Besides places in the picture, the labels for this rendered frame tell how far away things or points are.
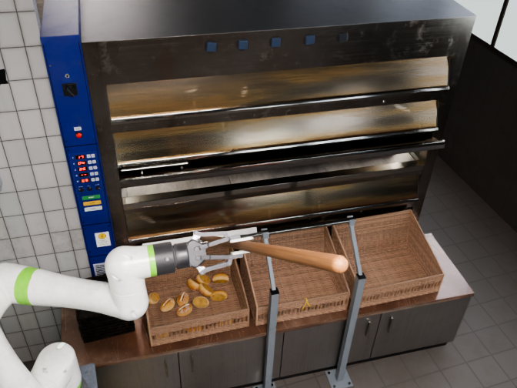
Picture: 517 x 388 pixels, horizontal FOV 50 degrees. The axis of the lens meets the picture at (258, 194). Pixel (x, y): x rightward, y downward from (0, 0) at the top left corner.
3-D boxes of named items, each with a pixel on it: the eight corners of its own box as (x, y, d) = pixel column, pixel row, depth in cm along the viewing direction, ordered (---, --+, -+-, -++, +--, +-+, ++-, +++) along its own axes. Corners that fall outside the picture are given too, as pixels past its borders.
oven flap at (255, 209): (129, 240, 315) (124, 207, 309) (415, 198, 354) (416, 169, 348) (129, 243, 311) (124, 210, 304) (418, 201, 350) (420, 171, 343)
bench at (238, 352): (78, 352, 364) (61, 292, 328) (413, 290, 416) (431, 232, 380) (78, 432, 321) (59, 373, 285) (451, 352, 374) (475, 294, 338)
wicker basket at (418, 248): (325, 253, 361) (330, 221, 344) (403, 239, 374) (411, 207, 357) (355, 310, 325) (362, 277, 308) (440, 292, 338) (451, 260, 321)
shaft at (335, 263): (351, 272, 90) (349, 254, 90) (334, 275, 89) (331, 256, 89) (207, 240, 256) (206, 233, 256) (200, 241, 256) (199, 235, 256)
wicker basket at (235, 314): (139, 282, 336) (135, 249, 318) (230, 266, 349) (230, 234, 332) (149, 348, 299) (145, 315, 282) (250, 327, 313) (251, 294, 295)
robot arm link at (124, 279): (102, 262, 150) (101, 242, 160) (108, 299, 156) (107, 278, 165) (155, 253, 153) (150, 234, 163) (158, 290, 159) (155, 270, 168)
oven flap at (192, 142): (117, 165, 283) (111, 127, 277) (433, 128, 322) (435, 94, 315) (118, 168, 279) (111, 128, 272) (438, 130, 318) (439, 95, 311)
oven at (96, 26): (98, 177, 511) (54, -69, 380) (314, 152, 557) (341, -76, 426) (108, 346, 368) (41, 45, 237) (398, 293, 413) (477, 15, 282)
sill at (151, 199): (122, 203, 306) (121, 197, 304) (418, 165, 346) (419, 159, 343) (123, 210, 302) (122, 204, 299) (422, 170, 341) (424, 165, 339)
